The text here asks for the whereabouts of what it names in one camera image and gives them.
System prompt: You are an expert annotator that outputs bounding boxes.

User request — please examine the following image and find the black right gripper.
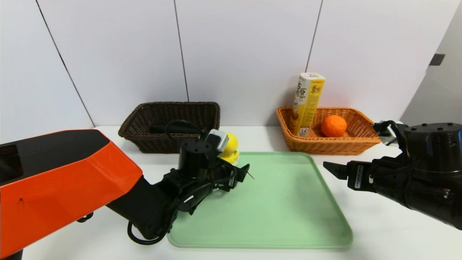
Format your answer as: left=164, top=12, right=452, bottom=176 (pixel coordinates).
left=323, top=156, right=406, bottom=207

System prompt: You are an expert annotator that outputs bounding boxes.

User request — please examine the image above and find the orange fruit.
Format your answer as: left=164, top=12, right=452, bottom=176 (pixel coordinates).
left=321, top=115, right=348, bottom=138

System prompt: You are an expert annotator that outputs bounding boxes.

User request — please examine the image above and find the yellow chips box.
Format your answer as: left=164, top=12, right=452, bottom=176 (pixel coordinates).
left=291, top=72, right=326, bottom=137

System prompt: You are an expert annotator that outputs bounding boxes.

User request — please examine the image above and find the yellow duck toy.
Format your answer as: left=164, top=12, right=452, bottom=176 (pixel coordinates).
left=218, top=133, right=240, bottom=166

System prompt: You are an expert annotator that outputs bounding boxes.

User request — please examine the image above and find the black glasses case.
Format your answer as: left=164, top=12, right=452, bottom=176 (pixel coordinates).
left=149, top=124, right=201, bottom=135

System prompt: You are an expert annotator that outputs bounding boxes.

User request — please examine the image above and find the orange wicker basket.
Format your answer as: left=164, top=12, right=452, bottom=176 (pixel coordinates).
left=277, top=107, right=383, bottom=156

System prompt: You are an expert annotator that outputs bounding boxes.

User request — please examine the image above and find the dark brown wicker basket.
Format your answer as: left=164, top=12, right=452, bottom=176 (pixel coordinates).
left=118, top=101, right=221, bottom=154

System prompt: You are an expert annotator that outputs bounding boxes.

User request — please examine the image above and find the light green plastic tray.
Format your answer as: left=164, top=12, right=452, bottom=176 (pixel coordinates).
left=167, top=151, right=353, bottom=250

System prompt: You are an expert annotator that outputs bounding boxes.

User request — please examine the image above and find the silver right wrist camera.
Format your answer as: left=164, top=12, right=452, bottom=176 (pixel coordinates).
left=373, top=120, right=404, bottom=146

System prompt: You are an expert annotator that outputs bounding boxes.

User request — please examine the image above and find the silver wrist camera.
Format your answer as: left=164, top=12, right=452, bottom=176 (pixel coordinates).
left=373, top=120, right=404, bottom=146
left=206, top=129, right=230, bottom=153

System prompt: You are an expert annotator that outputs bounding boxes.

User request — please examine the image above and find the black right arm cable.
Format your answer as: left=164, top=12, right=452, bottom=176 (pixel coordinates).
left=375, top=121, right=407, bottom=154

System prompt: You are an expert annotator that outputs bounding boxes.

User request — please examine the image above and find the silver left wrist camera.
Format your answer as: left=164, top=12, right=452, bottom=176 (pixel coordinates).
left=206, top=129, right=230, bottom=153

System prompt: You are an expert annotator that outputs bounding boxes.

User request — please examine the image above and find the black labelled left gripper cable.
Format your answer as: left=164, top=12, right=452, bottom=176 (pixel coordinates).
left=173, top=173, right=237, bottom=216

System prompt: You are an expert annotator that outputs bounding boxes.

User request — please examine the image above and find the black left camera cable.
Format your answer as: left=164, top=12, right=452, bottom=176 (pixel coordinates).
left=165, top=120, right=205, bottom=144

